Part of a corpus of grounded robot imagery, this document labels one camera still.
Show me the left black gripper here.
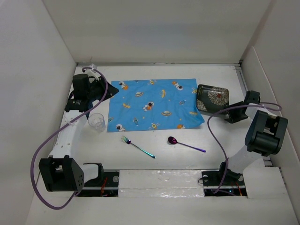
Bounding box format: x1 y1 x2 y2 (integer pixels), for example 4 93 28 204
87 76 118 102

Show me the clear plastic cup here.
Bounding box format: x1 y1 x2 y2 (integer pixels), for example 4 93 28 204
88 113 106 133

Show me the dark floral square plate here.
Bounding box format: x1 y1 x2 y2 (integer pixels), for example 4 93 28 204
195 84 229 113

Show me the blue space-print cloth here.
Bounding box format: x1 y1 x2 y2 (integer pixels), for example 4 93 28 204
107 79 204 133

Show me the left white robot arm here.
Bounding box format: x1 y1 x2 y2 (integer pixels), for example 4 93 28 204
38 73 118 192

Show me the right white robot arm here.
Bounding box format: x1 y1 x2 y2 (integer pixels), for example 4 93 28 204
217 90 288 185

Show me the iridescent fork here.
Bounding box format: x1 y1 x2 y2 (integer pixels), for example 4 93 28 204
121 136 156 159

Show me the purple iridescent spoon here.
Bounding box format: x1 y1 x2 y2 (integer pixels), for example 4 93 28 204
167 136 206 153

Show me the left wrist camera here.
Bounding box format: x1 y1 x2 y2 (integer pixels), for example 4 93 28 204
82 64 101 80

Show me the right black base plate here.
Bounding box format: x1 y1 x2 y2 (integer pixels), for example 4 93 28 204
198 170 247 197

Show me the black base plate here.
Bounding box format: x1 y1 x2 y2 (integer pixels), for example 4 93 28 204
198 170 247 197
77 170 120 197

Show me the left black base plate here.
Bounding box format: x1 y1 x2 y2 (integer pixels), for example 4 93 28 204
77 170 120 197

